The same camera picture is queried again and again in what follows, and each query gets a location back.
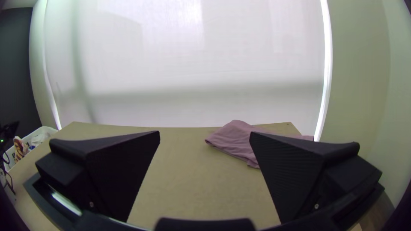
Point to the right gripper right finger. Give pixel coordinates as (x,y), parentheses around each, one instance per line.
(295,173)

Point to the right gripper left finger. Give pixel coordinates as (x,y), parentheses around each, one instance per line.
(106,173)

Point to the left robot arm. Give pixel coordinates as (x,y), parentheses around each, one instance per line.
(8,131)

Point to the mauve t-shirt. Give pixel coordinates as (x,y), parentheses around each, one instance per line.
(232,138)

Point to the white laundry basket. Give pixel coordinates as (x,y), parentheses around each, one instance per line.
(45,131)

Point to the heap of clothes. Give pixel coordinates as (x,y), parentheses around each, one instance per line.
(21,149)

